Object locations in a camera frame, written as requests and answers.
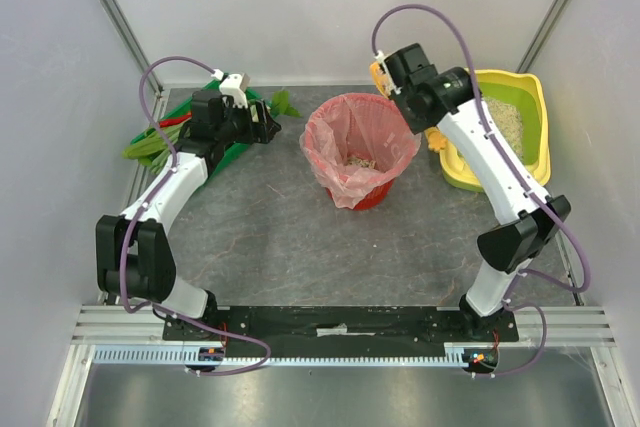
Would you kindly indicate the red chili pepper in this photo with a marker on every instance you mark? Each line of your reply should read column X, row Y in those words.
column 174, row 121

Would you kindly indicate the green plastic tray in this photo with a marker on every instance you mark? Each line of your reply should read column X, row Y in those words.
column 231, row 153

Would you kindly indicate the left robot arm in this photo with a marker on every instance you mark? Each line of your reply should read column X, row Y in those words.
column 133, row 255

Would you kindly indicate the cat litter granules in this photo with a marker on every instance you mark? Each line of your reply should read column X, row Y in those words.
column 509, row 122

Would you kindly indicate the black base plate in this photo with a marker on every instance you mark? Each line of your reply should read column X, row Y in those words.
column 360, row 331

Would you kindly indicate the white radish with leaves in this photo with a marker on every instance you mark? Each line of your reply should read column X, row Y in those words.
column 281, row 105

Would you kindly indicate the red mesh waste basket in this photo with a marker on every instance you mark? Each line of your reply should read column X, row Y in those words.
column 360, row 197

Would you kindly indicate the green leafy vegetable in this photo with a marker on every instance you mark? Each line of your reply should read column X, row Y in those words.
column 146, row 150

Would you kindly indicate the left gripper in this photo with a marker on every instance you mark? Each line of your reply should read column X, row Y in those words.
column 258, row 122

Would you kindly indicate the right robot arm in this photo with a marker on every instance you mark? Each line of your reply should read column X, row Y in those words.
column 527, row 215

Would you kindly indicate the green long beans bundle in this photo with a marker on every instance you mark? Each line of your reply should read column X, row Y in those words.
column 172, row 133

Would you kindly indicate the yellow green litter box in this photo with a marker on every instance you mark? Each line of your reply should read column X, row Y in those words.
column 524, row 91

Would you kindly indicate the slotted cable duct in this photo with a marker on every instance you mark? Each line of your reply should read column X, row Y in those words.
column 201, row 357

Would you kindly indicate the orange litter scoop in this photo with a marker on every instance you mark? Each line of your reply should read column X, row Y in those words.
column 436, row 141

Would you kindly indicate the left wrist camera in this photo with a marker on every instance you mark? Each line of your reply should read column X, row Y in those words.
column 233, row 85

